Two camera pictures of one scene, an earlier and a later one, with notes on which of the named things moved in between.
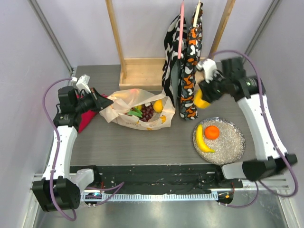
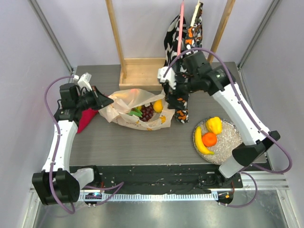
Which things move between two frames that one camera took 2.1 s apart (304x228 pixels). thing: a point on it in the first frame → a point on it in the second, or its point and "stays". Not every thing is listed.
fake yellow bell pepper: (199, 101) → (214, 124)
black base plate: (160, 178) stays
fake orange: (212, 132) → (209, 139)
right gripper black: (209, 90) → (178, 89)
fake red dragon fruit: (133, 111) stays
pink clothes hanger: (181, 32) stays
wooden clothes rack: (138, 73) stays
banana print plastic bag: (124, 100) stays
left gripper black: (99, 101) stays
